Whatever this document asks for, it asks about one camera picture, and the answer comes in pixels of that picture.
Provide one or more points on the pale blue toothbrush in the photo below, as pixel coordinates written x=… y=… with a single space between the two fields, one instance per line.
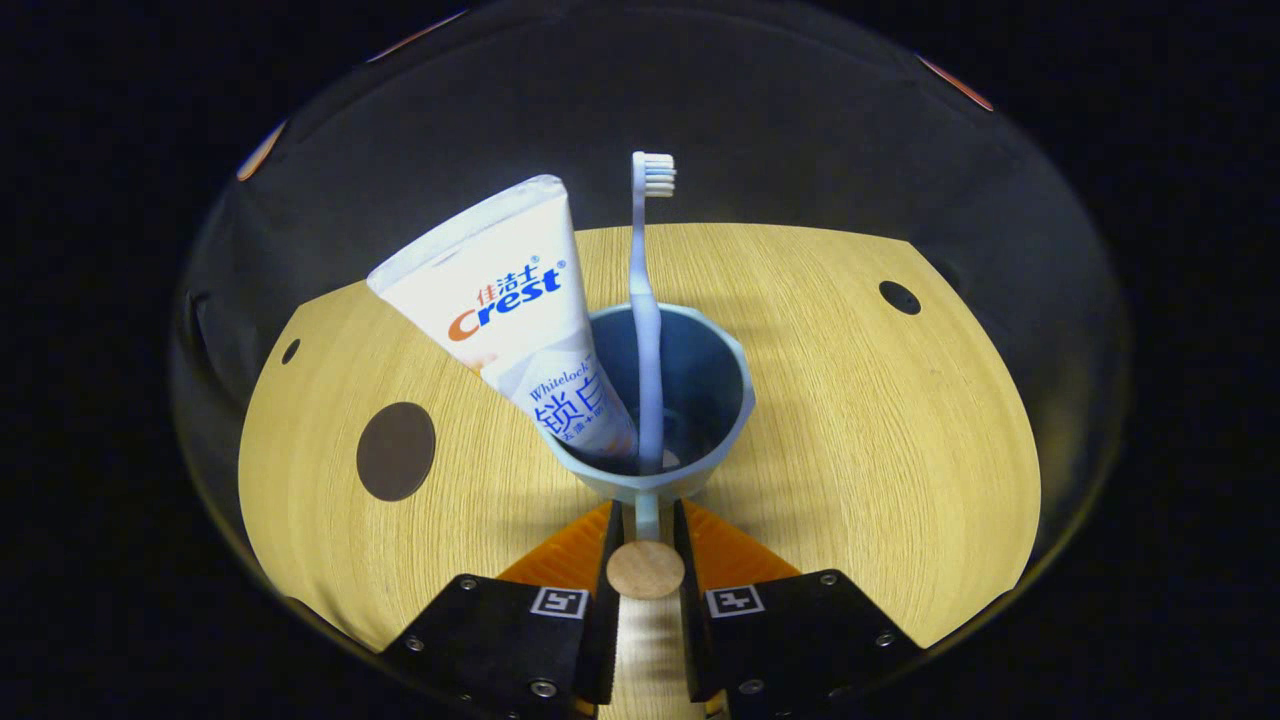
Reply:
x=645 y=330

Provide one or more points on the dark brown round coaster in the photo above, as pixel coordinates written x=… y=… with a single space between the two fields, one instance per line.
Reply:
x=396 y=451

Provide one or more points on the white toothpaste tube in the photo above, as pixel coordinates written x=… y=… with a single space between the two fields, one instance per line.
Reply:
x=500 y=300

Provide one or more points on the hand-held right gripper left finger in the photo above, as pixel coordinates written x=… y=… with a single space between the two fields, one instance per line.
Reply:
x=600 y=650

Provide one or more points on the black backdrop cloth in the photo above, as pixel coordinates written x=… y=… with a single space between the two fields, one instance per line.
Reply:
x=700 y=120

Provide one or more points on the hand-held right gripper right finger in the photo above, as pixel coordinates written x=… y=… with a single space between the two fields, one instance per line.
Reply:
x=692 y=640

